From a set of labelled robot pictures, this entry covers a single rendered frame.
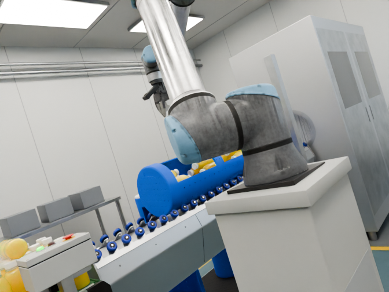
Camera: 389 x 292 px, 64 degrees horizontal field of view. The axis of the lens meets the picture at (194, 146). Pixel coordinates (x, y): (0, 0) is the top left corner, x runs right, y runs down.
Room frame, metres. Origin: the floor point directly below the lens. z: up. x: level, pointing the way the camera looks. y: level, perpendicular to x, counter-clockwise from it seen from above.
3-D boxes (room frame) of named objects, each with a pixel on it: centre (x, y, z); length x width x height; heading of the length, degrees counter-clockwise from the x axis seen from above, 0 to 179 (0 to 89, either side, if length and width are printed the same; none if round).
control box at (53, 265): (0.98, 0.52, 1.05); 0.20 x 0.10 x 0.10; 136
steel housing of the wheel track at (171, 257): (2.08, -0.14, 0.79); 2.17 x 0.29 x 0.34; 136
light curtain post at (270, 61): (2.17, -0.69, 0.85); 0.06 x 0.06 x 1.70; 46
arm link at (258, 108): (0.92, -0.20, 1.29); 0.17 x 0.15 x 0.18; 99
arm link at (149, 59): (1.69, 0.07, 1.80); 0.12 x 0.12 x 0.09; 9
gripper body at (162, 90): (1.80, 0.09, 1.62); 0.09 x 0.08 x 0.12; 126
